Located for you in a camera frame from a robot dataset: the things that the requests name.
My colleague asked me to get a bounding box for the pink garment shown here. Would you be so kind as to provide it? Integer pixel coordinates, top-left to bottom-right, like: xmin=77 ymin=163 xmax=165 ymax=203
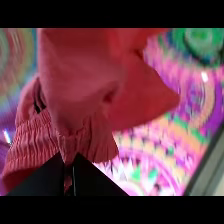
xmin=1 ymin=27 xmax=181 ymax=194

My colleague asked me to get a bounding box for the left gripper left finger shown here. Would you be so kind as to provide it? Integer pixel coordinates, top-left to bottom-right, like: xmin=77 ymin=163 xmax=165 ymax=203
xmin=7 ymin=151 xmax=67 ymax=197

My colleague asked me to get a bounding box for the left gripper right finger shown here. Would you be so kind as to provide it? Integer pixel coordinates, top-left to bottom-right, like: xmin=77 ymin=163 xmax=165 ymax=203
xmin=71 ymin=152 xmax=129 ymax=197

